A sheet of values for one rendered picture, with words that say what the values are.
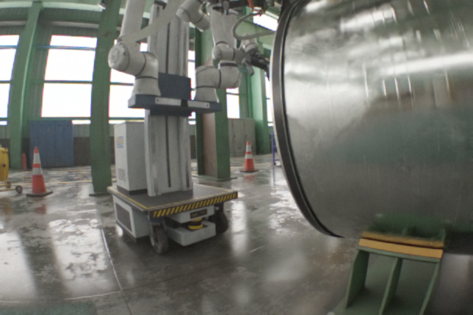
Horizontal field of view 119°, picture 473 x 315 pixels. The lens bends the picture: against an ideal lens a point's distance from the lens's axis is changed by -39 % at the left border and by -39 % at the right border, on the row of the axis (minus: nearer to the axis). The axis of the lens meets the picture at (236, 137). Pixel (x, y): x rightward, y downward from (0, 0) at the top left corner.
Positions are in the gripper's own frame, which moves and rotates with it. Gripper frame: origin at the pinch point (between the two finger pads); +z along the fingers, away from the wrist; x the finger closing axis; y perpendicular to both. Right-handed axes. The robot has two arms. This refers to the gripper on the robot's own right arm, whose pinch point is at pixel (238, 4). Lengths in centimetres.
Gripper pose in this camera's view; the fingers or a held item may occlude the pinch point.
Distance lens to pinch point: 101.8
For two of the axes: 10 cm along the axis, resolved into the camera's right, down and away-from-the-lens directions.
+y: -7.7, 4.5, -4.7
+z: 6.4, 6.1, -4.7
